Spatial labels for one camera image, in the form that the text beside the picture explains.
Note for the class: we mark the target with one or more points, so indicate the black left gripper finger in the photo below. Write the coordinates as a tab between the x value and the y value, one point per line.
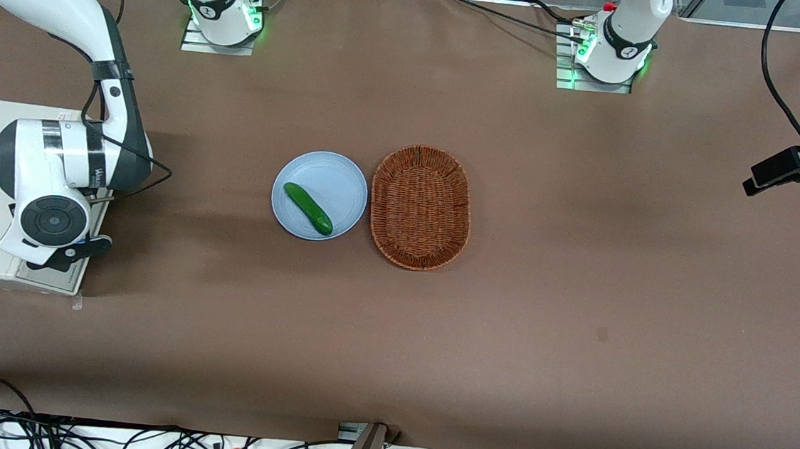
779	163
767	183

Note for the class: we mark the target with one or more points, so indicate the clear tape piece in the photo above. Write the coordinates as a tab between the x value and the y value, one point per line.
77	302

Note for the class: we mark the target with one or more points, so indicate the green cucumber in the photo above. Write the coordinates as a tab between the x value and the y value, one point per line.
308	209

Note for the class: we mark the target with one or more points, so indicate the light blue round plate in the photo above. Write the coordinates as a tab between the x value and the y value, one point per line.
332	176

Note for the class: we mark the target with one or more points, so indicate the oval brown wicker basket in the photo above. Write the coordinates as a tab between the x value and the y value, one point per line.
420	208

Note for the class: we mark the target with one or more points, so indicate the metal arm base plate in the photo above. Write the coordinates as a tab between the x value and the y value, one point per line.
196	43
567	77

